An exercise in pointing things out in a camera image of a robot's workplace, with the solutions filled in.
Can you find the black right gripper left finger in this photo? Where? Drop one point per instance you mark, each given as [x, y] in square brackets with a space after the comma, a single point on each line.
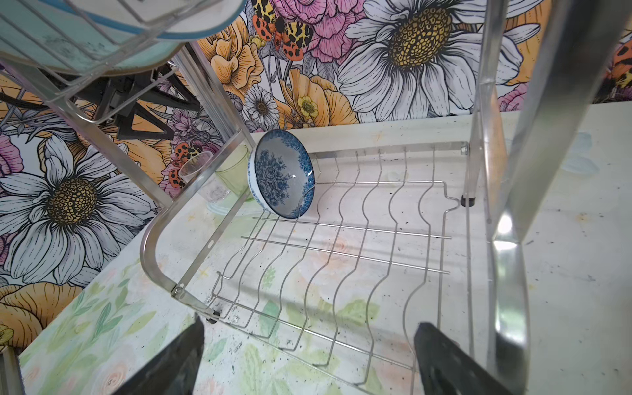
[174, 369]

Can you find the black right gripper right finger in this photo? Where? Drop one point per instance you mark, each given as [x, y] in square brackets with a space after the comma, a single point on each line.
[446, 369]

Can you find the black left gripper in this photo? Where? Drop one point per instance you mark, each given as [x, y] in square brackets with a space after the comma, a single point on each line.
[117, 97]

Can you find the white watermelon pattern plate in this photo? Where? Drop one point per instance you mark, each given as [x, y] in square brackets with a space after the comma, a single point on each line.
[175, 21]

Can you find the blue white porcelain bowl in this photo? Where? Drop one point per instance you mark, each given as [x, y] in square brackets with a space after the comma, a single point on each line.
[281, 175]

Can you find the chrome wire dish rack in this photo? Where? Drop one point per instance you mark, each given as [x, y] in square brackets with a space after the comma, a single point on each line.
[325, 305]

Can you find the green glass jar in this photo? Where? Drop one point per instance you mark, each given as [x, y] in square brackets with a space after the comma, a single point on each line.
[233, 171]

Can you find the pale green plate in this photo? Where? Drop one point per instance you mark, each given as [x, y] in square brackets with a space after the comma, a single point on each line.
[40, 35]

